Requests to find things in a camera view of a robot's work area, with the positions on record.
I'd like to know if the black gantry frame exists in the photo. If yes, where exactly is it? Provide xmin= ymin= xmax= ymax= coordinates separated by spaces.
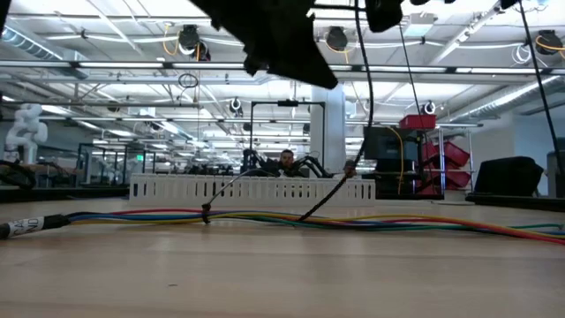
xmin=249 ymin=99 xmax=327 ymax=177

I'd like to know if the white slotted cable duct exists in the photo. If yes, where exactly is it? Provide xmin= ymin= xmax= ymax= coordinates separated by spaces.
xmin=128 ymin=172 xmax=378 ymax=208

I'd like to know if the black monitor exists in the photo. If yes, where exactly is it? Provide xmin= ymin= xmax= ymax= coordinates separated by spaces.
xmin=362 ymin=125 xmax=420 ymax=163

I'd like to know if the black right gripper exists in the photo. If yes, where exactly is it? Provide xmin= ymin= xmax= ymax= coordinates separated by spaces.
xmin=365 ymin=0 xmax=403 ymax=33

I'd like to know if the red storage bin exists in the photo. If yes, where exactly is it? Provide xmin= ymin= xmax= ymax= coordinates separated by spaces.
xmin=442 ymin=140 xmax=471 ymax=168
xmin=444 ymin=170 xmax=472 ymax=189
xmin=421 ymin=140 xmax=444 ymax=163
xmin=398 ymin=113 xmax=438 ymax=131
xmin=416 ymin=178 xmax=442 ymax=198

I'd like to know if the white building column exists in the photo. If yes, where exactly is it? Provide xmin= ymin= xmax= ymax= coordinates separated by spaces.
xmin=309 ymin=82 xmax=347 ymax=178

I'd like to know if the silver ventilation duct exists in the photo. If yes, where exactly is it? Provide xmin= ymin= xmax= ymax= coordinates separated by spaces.
xmin=0 ymin=21 xmax=92 ymax=81
xmin=449 ymin=73 xmax=565 ymax=124

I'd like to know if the black bag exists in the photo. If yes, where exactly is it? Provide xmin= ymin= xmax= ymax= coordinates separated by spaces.
xmin=471 ymin=155 xmax=546 ymax=199

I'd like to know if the metal shelf rack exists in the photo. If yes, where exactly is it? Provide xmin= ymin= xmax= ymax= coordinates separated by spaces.
xmin=434 ymin=125 xmax=477 ymax=198

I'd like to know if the long ceiling light bar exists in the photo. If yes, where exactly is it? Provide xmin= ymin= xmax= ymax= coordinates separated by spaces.
xmin=0 ymin=60 xmax=565 ymax=75

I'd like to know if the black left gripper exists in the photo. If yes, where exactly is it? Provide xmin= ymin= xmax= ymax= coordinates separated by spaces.
xmin=189 ymin=0 xmax=339 ymax=89

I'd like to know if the grey cabinet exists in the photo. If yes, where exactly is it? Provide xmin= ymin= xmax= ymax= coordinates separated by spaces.
xmin=546 ymin=149 xmax=565 ymax=199

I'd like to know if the thin black hanging cable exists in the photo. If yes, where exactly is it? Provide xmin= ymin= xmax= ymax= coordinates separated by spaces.
xmin=398 ymin=24 xmax=427 ymax=117

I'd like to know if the black zip tie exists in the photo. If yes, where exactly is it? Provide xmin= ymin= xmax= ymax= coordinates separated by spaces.
xmin=296 ymin=0 xmax=375 ymax=223
xmin=200 ymin=168 xmax=278 ymax=225

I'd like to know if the black connector with white label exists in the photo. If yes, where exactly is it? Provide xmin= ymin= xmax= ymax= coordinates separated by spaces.
xmin=0 ymin=214 xmax=70 ymax=240

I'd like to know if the yellow hanging cable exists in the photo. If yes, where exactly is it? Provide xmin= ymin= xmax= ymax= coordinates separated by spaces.
xmin=387 ymin=125 xmax=405 ymax=195

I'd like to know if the thick black hanging cable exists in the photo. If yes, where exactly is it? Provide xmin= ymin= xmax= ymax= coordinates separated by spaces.
xmin=517 ymin=0 xmax=565 ymax=178

